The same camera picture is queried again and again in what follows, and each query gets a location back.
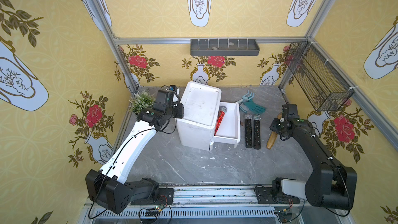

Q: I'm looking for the gold glitter microphone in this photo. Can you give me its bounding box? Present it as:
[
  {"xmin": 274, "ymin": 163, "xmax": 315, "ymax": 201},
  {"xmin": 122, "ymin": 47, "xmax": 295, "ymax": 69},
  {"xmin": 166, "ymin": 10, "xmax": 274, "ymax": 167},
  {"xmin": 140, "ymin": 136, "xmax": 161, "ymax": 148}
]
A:
[{"xmin": 266, "ymin": 122, "xmax": 278, "ymax": 150}]

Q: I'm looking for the white plastic drawer cabinet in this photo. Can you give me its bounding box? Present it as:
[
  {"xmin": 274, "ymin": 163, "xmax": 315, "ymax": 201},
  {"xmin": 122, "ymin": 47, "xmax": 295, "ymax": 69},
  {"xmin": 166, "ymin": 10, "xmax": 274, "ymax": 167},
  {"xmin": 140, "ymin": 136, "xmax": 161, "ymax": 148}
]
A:
[{"xmin": 177, "ymin": 82, "xmax": 222, "ymax": 151}]

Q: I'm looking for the black rhinestone microphone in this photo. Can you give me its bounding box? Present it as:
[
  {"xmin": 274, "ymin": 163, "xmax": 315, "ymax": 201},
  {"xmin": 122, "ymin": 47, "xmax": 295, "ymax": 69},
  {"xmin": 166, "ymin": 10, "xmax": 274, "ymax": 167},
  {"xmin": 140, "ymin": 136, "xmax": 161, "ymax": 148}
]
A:
[
  {"xmin": 244, "ymin": 114, "xmax": 253, "ymax": 148},
  {"xmin": 253, "ymin": 114, "xmax": 261, "ymax": 150}
]

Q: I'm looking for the red glitter microphone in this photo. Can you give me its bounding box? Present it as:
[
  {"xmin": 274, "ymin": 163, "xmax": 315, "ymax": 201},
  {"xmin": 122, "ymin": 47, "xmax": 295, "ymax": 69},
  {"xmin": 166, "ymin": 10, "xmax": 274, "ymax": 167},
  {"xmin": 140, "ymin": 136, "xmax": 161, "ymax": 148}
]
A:
[{"xmin": 215, "ymin": 106, "xmax": 228, "ymax": 135}]

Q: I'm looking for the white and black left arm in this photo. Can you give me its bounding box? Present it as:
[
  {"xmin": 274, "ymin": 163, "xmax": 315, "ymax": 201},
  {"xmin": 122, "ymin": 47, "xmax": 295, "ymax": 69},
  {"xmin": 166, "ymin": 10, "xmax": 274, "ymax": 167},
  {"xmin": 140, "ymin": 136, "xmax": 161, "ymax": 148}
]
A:
[{"xmin": 86, "ymin": 85, "xmax": 184, "ymax": 214}]

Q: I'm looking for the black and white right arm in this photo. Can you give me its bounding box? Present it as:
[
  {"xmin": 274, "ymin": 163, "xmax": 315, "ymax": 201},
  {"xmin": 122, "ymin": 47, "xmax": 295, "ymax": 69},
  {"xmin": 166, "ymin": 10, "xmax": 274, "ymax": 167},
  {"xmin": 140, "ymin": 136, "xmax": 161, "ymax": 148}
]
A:
[{"xmin": 270, "ymin": 104, "xmax": 358, "ymax": 211}]

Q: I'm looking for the green artificial potted plant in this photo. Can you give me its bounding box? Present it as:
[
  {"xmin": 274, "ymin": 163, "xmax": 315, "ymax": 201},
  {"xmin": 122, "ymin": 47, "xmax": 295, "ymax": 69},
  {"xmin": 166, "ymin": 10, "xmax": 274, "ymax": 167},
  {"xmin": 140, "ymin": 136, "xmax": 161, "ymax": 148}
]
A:
[{"xmin": 129, "ymin": 91, "xmax": 155, "ymax": 115}]

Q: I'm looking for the black wire mesh basket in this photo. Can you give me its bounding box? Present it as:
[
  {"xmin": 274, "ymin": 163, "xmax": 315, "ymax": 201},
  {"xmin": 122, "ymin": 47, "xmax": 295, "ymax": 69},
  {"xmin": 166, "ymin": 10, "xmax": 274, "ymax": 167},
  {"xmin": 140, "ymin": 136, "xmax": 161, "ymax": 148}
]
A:
[{"xmin": 285, "ymin": 41, "xmax": 354, "ymax": 112}]

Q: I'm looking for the grey wall shelf tray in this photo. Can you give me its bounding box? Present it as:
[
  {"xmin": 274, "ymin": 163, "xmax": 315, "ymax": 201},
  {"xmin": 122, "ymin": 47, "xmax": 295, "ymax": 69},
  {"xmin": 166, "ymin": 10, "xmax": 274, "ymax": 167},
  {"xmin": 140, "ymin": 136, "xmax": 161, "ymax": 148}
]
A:
[{"xmin": 190, "ymin": 38, "xmax": 260, "ymax": 57}]

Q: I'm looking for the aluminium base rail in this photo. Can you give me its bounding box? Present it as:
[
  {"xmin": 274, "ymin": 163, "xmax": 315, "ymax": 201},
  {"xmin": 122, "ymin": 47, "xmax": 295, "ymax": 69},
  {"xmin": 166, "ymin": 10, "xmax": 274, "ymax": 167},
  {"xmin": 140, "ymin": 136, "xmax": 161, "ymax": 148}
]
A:
[{"xmin": 78, "ymin": 185, "xmax": 354, "ymax": 224}]

